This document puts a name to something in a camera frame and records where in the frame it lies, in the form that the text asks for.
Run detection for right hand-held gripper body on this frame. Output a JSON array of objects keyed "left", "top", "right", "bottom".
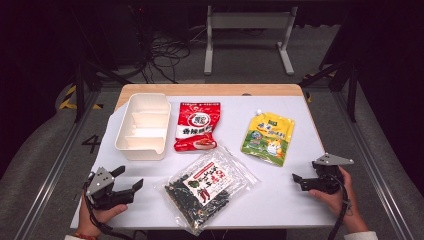
[{"left": 311, "top": 152, "right": 355, "bottom": 196}]

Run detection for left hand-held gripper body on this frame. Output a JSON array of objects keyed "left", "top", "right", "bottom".
[{"left": 83, "top": 165, "right": 136, "bottom": 211}]

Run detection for white divided plastic container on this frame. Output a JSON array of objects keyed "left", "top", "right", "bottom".
[{"left": 114, "top": 92, "right": 172, "bottom": 162}]

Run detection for clear bag of dark dried food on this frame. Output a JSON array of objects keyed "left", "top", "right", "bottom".
[{"left": 154, "top": 146, "right": 261, "bottom": 237}]

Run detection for red seasoning packet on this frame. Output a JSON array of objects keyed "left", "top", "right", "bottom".
[{"left": 173, "top": 101, "right": 222, "bottom": 153}]

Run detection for person's right hand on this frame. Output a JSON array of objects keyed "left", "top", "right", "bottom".
[{"left": 308, "top": 165, "right": 368, "bottom": 234}]

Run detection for person's left hand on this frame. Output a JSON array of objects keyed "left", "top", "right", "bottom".
[{"left": 75, "top": 199, "right": 129, "bottom": 238}]

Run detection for white table cover sheet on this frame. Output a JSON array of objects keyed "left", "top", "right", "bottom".
[{"left": 70, "top": 95, "right": 338, "bottom": 230}]

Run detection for yellow spouted sauce pouch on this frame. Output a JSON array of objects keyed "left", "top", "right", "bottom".
[{"left": 240, "top": 109, "right": 296, "bottom": 168}]

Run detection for black metal stand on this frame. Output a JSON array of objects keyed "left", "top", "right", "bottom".
[
  {"left": 71, "top": 59, "right": 133, "bottom": 123},
  {"left": 298, "top": 59, "right": 359, "bottom": 123}
]

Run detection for yellow black hazard tape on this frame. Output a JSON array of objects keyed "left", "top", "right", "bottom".
[{"left": 59, "top": 84, "right": 104, "bottom": 111}]

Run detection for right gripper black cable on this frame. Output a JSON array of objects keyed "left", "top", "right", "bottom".
[{"left": 328, "top": 174, "right": 352, "bottom": 240}]

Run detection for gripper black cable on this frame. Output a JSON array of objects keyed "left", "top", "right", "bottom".
[
  {"left": 328, "top": 174, "right": 352, "bottom": 240},
  {"left": 83, "top": 181, "right": 134, "bottom": 240}
]

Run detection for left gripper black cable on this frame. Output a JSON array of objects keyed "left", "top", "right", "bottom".
[{"left": 83, "top": 181, "right": 134, "bottom": 240}]

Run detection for aluminium floor rail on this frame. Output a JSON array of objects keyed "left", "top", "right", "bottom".
[
  {"left": 14, "top": 89, "right": 101, "bottom": 240},
  {"left": 333, "top": 89, "right": 414, "bottom": 240}
]

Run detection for red bracelet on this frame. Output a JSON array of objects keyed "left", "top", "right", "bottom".
[{"left": 73, "top": 232, "right": 99, "bottom": 240}]

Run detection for black floor cables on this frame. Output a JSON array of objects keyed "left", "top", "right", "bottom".
[{"left": 133, "top": 29, "right": 193, "bottom": 84}]

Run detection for white metal stand frame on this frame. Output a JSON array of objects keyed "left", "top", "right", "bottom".
[{"left": 203, "top": 4, "right": 299, "bottom": 76}]

